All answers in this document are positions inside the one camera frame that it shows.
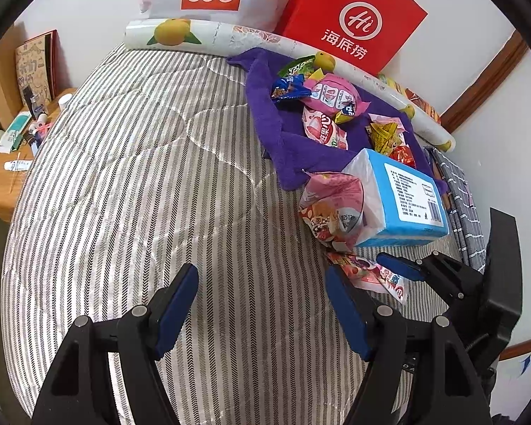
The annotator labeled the brown door frame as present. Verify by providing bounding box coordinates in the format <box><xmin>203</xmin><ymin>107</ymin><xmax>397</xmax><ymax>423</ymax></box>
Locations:
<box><xmin>441</xmin><ymin>31</ymin><xmax>529</xmax><ymax>134</ymax></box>

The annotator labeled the pink peach snack packet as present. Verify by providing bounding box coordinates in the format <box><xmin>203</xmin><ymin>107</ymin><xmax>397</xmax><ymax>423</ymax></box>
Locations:
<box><xmin>298</xmin><ymin>172</ymin><xmax>364</xmax><ymax>252</ymax></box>

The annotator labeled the white tube on table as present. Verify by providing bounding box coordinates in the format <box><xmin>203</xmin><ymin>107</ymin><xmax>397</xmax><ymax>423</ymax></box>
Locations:
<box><xmin>4</xmin><ymin>159</ymin><xmax>33</xmax><ymax>172</ymax></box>

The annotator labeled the rolled lemon print paper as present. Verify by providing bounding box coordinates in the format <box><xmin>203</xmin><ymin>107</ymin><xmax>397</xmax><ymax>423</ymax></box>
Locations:
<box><xmin>124</xmin><ymin>18</ymin><xmax>456</xmax><ymax>152</ymax></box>

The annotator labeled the orange chips bag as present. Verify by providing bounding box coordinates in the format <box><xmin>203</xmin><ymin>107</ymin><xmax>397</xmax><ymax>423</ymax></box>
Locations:
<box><xmin>405</xmin><ymin>88</ymin><xmax>441</xmax><ymax>124</ymax></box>

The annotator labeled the green triangle snack packet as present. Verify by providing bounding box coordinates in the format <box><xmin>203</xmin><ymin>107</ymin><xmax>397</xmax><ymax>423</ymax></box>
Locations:
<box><xmin>278</xmin><ymin>55</ymin><xmax>315</xmax><ymax>79</ymax></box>

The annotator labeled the dark blue snack packet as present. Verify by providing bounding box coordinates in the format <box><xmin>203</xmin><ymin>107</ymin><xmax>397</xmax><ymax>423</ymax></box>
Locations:
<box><xmin>270</xmin><ymin>74</ymin><xmax>312</xmax><ymax>103</ymax></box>

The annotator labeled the blue tissue box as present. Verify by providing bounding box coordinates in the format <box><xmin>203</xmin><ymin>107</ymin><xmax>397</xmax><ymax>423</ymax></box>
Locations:
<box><xmin>342</xmin><ymin>149</ymin><xmax>449</xmax><ymax>248</ymax></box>

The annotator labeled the red snack packet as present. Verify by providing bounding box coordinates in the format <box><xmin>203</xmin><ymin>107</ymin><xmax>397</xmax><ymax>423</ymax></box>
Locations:
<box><xmin>389</xmin><ymin>145</ymin><xmax>416</xmax><ymax>169</ymax></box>

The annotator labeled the purple towel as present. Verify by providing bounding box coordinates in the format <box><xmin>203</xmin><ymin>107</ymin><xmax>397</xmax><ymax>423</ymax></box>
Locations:
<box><xmin>227</xmin><ymin>48</ymin><xmax>433</xmax><ymax>191</ymax></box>

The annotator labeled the pink white candy packet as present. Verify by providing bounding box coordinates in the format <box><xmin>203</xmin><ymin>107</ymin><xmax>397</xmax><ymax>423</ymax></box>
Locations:
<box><xmin>302</xmin><ymin>108</ymin><xmax>348</xmax><ymax>150</ymax></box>

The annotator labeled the striped quilted mattress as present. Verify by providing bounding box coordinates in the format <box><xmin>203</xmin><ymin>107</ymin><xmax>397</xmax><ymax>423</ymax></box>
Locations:
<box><xmin>1</xmin><ymin>46</ymin><xmax>365</xmax><ymax>424</ymax></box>

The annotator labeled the brown patterned book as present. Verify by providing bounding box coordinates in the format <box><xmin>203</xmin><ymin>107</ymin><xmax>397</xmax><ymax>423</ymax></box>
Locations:
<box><xmin>15</xmin><ymin>30</ymin><xmax>57</xmax><ymax>104</ymax></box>

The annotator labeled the pink red snack bag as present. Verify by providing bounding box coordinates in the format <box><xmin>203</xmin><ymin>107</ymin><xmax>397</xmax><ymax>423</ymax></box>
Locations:
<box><xmin>326</xmin><ymin>251</ymin><xmax>407</xmax><ymax>304</ymax></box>

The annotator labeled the yellow snack packet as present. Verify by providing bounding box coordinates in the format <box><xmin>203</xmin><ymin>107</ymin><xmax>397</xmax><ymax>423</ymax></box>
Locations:
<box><xmin>365</xmin><ymin>122</ymin><xmax>406</xmax><ymax>157</ymax></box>

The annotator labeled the teal white box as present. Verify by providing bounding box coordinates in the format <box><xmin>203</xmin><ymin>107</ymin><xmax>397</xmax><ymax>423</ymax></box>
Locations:
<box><xmin>0</xmin><ymin>111</ymin><xmax>32</xmax><ymax>154</ymax></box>

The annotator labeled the wooden side table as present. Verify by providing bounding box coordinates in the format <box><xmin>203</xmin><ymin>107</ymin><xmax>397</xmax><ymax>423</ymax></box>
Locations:
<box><xmin>0</xmin><ymin>86</ymin><xmax>79</xmax><ymax>225</ymax></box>

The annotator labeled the red paper shopping bag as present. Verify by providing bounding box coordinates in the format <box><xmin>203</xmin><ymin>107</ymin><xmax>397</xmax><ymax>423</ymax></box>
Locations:
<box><xmin>274</xmin><ymin>0</ymin><xmax>427</xmax><ymax>75</ymax></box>

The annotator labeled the white blue jar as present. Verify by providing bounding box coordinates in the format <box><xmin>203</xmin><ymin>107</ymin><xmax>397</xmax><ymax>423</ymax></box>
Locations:
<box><xmin>57</xmin><ymin>93</ymin><xmax>73</xmax><ymax>111</ymax></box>

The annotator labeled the big pink snack bag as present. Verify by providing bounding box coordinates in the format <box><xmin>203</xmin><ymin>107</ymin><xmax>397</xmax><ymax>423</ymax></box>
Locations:
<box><xmin>302</xmin><ymin>73</ymin><xmax>370</xmax><ymax>125</ymax></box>

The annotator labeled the yellow chips bag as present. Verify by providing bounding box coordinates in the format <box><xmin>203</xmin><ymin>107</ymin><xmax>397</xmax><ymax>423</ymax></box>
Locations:
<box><xmin>378</xmin><ymin>73</ymin><xmax>407</xmax><ymax>96</ymax></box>

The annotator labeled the grey checked folded cloth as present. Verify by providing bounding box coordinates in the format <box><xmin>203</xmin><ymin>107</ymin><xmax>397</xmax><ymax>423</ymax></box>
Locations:
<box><xmin>425</xmin><ymin>147</ymin><xmax>486</xmax><ymax>273</ymax></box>

